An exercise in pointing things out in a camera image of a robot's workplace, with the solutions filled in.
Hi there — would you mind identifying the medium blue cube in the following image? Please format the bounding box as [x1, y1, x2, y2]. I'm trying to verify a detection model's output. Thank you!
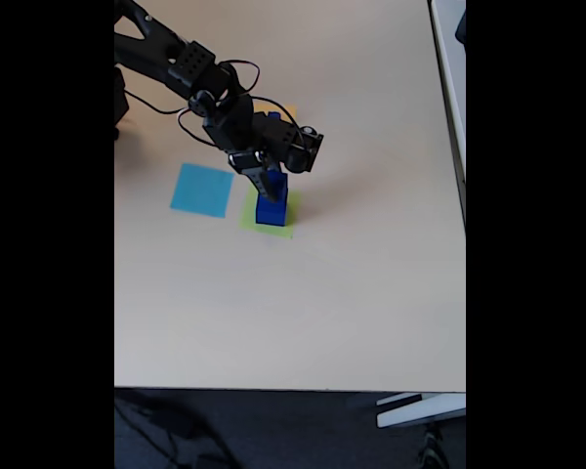
[259, 168, 290, 209]

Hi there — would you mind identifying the large blue cube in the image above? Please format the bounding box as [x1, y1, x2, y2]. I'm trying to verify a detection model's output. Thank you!
[254, 192, 290, 227]

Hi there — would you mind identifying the green paper square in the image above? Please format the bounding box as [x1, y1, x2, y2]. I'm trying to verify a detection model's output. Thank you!
[237, 188, 303, 240]

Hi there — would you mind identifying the orange paper square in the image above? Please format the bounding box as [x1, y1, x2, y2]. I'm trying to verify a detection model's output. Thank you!
[252, 103, 298, 123]

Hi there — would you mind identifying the light blue paper square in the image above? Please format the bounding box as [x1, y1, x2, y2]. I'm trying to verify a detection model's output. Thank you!
[169, 162, 236, 219]

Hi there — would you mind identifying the white table foot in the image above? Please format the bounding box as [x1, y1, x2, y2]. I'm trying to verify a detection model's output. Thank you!
[375, 392, 467, 430]

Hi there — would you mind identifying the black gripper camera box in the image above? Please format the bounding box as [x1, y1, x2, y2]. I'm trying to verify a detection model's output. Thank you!
[252, 111, 325, 175]

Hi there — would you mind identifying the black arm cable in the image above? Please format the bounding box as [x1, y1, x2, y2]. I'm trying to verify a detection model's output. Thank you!
[176, 59, 262, 150]

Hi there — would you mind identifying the black floor cable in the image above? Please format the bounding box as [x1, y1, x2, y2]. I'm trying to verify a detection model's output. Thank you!
[114, 390, 235, 469]

